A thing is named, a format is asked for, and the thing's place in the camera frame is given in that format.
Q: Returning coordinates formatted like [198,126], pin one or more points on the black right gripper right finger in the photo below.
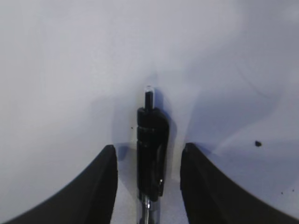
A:
[210,197]

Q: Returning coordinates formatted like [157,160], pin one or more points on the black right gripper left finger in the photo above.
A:
[88,199]

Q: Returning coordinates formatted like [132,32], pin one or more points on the black pen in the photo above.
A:
[152,142]

